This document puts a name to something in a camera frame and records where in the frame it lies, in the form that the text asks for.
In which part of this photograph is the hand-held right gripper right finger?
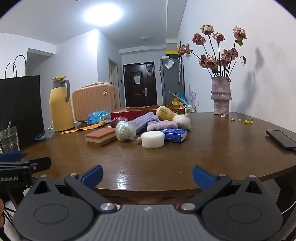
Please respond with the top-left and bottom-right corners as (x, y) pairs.
(180, 166), (265, 212)

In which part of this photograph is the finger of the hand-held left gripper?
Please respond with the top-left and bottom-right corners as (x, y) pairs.
(22, 157), (52, 173)
(0, 152), (23, 163)

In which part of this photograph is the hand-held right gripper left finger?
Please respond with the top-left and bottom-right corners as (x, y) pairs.
(30, 165), (117, 212)

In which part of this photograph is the blue tissue pack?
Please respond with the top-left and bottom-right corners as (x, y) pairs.
(160, 128), (188, 143)

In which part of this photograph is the clear mesh ball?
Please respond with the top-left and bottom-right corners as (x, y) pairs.
(115, 121), (136, 142)

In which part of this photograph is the pink satin scrunchie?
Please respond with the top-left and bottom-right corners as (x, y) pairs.
(110, 116), (131, 128)

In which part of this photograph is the white round sponge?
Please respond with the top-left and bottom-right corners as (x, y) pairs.
(141, 131), (165, 149)

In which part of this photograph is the lilac fluffy cloth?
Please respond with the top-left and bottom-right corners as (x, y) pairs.
(146, 120), (179, 133)

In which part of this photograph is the red cardboard box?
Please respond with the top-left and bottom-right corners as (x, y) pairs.
(110, 104), (185, 121)

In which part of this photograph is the person's left hand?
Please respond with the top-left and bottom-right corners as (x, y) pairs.
(0, 200), (5, 230)

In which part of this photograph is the clear drinking glass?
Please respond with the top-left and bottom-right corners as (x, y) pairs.
(0, 126), (20, 153)

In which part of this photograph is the clear plastic packet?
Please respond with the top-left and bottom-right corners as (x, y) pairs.
(35, 130), (56, 141)

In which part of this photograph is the brown layered sponge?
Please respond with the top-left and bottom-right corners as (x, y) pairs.
(85, 127), (117, 147)

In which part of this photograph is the orange cloth strip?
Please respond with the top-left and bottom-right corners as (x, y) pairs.
(61, 121), (106, 134)

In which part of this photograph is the black paper bag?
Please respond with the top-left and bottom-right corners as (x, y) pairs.
(0, 55), (45, 150)

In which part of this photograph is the yellow thermos jug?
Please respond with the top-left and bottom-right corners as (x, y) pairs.
(49, 76), (75, 132)

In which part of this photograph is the blue wet wipes pack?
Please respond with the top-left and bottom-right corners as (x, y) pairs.
(87, 111), (112, 124)

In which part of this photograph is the yellow white plush toy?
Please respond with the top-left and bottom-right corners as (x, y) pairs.
(156, 105), (191, 130)

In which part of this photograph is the pink ribbed suitcase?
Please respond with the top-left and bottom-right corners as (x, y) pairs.
(72, 82), (118, 123)

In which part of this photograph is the purple knit sock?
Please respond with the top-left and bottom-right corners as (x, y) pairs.
(130, 112), (160, 134)

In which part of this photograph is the pink textured vase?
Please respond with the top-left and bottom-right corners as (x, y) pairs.
(211, 76), (232, 115)

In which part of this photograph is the black smartphone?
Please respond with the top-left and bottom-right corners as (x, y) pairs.
(266, 130), (296, 151)

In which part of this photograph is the metal cart with clutter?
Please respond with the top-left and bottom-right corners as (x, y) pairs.
(159, 56), (186, 105)

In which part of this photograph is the dark brown entrance door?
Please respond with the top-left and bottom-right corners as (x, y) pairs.
(123, 62), (158, 108)

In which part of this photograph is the round ceiling light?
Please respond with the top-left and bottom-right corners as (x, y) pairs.
(83, 3), (123, 25)

